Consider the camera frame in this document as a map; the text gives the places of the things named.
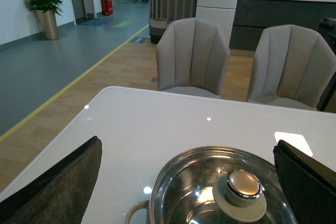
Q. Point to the steel electric cooking pot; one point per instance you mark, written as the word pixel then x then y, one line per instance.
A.
pixel 181 190

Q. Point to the woven laundry basket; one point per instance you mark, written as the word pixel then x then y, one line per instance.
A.
pixel 157 27

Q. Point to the right beige upholstered chair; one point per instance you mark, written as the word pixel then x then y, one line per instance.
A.
pixel 292 67

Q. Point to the beige upholstered chair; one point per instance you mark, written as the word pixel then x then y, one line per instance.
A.
pixel 292 67
pixel 192 57

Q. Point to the glass pot lid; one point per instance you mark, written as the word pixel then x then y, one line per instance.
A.
pixel 240 195

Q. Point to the dark kitchen counter cabinet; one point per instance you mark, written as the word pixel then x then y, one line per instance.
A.
pixel 253 16

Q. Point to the green potted plant gold pot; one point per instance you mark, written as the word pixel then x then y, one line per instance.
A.
pixel 46 11

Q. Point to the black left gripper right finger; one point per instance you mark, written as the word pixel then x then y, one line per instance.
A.
pixel 308 185

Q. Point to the left beige upholstered chair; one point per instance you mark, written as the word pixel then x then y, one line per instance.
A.
pixel 192 57

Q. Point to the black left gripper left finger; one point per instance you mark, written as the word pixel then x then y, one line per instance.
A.
pixel 62 193

